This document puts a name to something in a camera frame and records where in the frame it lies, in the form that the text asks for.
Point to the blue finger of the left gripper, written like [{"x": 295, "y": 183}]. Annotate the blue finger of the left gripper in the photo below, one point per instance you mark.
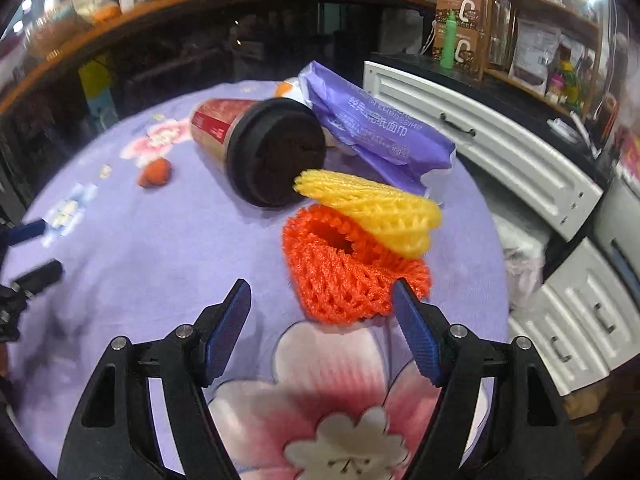
[
  {"x": 24, "y": 232},
  {"x": 39, "y": 279}
]

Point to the green bottle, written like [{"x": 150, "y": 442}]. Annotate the green bottle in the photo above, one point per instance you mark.
[{"x": 449, "y": 43}]

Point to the orange foam fruit net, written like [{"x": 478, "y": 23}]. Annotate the orange foam fruit net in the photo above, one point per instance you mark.
[{"x": 341, "y": 274}]

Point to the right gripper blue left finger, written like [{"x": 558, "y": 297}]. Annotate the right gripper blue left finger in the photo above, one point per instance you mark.
[{"x": 222, "y": 325}]

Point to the wooden shelf rack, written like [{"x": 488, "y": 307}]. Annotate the wooden shelf rack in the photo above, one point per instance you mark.
[{"x": 547, "y": 50}]

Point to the small orange peel piece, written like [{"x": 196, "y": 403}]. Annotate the small orange peel piece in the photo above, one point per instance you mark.
[{"x": 155, "y": 174}]

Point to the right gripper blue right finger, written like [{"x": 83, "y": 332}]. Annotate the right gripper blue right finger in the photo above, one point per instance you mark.
[{"x": 423, "y": 326}]

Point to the purple tissue pack wrapper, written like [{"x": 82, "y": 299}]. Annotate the purple tissue pack wrapper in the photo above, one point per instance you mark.
[{"x": 406, "y": 152}]

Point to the brown coffee box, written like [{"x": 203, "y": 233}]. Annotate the brown coffee box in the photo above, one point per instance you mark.
[{"x": 470, "y": 16}]

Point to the red paper coffee cup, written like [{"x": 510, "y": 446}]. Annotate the red paper coffee cup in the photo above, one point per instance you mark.
[{"x": 260, "y": 146}]

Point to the yellow foam fruit net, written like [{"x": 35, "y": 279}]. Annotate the yellow foam fruit net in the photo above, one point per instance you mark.
[{"x": 400, "y": 221}]

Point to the white drawer cabinet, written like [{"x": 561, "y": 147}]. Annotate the white drawer cabinet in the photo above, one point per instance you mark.
[{"x": 570, "y": 238}]

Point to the dark glass display counter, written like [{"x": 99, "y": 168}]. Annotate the dark glass display counter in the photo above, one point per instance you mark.
[{"x": 58, "y": 103}]

